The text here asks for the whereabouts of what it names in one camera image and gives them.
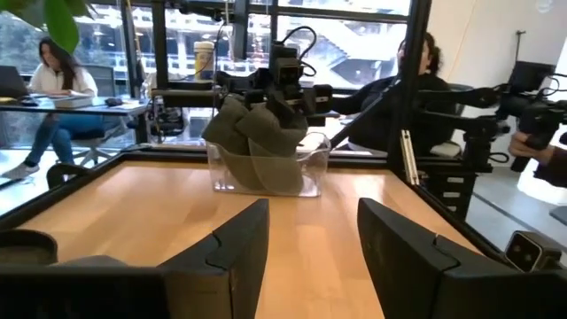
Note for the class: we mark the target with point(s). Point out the grey denim baseball cap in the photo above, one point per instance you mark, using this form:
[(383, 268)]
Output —
[(266, 137)]

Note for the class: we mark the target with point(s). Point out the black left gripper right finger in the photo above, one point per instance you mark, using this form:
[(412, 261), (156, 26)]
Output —
[(407, 266)]

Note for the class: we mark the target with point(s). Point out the dark office desk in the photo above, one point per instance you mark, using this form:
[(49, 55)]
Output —
[(80, 111)]

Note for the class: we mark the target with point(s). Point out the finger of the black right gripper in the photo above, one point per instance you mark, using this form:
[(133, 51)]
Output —
[(274, 107), (296, 114)]

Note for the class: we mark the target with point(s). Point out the black table frame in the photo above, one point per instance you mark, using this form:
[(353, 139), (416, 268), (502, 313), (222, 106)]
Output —
[(88, 175)]

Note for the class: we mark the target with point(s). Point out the person behind frame post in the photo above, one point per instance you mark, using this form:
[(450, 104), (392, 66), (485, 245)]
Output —
[(376, 115)]

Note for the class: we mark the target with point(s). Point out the green leafy plant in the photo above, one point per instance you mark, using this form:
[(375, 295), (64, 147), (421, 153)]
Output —
[(59, 22)]

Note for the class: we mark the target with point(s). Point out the stack of papers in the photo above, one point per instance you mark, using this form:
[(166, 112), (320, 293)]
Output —
[(73, 102)]

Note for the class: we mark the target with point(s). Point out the person at desk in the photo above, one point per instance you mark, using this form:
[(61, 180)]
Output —
[(62, 80)]

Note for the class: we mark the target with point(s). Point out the black laptop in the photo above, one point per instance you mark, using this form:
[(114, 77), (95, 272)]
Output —
[(11, 82)]

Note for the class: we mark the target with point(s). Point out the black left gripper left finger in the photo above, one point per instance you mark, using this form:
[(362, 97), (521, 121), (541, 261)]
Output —
[(221, 274)]

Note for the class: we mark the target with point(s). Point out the beige cylindrical bottle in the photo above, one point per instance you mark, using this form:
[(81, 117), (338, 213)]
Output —
[(204, 59)]

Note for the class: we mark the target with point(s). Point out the grey office chair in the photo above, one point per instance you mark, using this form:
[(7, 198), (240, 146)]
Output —
[(104, 133)]

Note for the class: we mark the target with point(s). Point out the person's forearm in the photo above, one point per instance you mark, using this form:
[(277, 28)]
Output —
[(553, 166)]

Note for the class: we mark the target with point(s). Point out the silver metal strip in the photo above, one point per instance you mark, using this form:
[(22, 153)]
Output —
[(409, 155)]

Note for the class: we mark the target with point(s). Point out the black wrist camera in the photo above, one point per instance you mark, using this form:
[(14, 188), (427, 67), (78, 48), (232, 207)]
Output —
[(287, 66)]

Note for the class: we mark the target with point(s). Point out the clear plastic container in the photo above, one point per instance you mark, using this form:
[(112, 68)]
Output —
[(310, 177)]

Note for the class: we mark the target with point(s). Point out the black frame post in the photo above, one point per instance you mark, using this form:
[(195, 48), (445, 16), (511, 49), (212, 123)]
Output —
[(409, 66)]

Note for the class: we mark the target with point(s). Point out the person's hand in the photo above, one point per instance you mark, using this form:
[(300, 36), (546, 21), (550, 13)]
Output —
[(527, 148)]

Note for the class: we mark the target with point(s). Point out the black plant pot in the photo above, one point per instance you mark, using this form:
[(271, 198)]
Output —
[(26, 248)]

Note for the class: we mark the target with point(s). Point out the grey depth camera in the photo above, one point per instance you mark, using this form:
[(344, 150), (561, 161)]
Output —
[(529, 250)]

